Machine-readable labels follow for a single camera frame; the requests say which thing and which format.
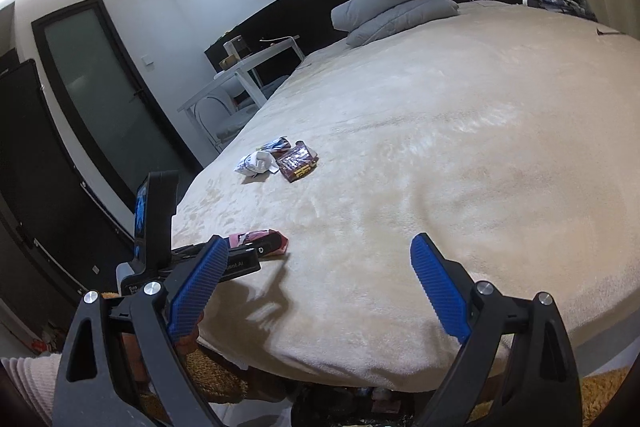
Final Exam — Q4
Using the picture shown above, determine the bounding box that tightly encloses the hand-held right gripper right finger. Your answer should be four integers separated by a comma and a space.
410, 233, 583, 427

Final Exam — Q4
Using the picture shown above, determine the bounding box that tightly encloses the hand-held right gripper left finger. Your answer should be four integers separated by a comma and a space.
51, 235, 231, 427

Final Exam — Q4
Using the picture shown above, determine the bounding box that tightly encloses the pink red paper cup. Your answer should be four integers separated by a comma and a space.
227, 229, 290, 258

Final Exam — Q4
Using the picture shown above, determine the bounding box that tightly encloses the black trash bin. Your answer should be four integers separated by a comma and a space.
290, 384, 441, 427

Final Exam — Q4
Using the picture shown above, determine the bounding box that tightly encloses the shaggy yellow rug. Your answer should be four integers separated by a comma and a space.
135, 332, 631, 427

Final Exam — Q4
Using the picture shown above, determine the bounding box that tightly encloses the white blue plastic bag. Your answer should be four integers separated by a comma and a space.
235, 150, 280, 178

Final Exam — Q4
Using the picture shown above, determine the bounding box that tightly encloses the dark brown snack wrapper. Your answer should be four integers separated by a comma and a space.
276, 141, 319, 182

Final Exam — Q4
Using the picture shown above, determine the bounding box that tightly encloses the blue snack wrapper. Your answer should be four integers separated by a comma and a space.
260, 136, 292, 154

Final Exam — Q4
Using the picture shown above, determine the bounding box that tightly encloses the black wardrobe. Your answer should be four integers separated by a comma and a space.
0, 59, 136, 338

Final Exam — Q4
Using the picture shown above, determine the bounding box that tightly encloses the metal chair grey cushion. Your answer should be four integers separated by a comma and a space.
195, 94, 256, 145

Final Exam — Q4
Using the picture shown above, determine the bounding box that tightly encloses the bed with beige blanket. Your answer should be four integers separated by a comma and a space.
170, 0, 640, 393

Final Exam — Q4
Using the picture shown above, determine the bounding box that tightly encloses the white table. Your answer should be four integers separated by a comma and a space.
177, 35, 306, 152

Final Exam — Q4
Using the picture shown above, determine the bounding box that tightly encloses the black headboard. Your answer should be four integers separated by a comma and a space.
204, 0, 526, 72

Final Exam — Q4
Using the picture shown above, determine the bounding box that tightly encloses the grey pillow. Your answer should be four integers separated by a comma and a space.
345, 0, 460, 48

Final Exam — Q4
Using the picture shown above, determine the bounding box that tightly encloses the plaid clothes pile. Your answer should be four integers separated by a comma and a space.
522, 0, 598, 22

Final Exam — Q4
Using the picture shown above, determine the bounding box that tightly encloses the glass door black frame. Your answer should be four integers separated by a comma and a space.
31, 0, 203, 212

